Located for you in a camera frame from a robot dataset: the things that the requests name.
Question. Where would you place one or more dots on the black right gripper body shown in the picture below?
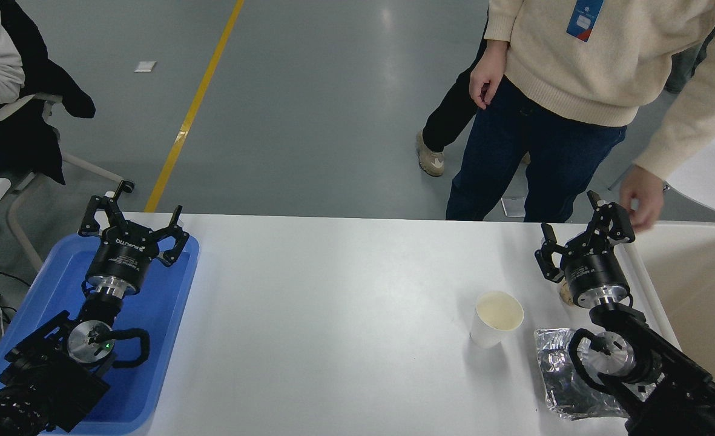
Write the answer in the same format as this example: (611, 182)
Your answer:
(593, 269)

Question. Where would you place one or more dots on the standing person's right hand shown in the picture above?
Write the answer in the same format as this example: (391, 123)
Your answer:
(487, 72)

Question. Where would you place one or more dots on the blue plastic tray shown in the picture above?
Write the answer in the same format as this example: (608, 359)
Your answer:
(151, 339)

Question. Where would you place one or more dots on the standing person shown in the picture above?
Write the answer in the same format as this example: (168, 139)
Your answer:
(575, 60)

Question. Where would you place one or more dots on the large pale bin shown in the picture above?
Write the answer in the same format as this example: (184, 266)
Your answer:
(696, 284)

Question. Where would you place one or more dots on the standing person's left hand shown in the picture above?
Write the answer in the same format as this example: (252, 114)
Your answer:
(645, 197)

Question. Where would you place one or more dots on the white round table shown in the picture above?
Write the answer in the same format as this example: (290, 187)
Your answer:
(711, 169)

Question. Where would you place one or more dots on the white paper scrap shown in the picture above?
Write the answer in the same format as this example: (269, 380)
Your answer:
(145, 66)

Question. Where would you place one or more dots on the black jacket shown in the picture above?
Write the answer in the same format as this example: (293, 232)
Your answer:
(30, 121)

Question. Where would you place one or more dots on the crumpled silver foil tray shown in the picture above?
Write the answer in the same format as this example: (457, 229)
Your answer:
(554, 375)

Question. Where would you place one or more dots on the white paper cup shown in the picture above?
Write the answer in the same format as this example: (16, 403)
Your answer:
(496, 315)

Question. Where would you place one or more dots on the blue badge card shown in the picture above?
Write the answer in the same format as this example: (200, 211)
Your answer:
(584, 18)

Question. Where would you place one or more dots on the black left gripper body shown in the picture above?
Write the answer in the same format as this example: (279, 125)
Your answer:
(124, 257)

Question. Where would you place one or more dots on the clear floor plate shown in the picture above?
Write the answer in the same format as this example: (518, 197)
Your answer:
(513, 207)

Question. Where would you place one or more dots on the white office chair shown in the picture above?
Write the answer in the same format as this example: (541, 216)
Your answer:
(85, 166)

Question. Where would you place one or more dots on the crumpled tan paper ball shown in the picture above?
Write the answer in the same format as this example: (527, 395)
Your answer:
(566, 295)

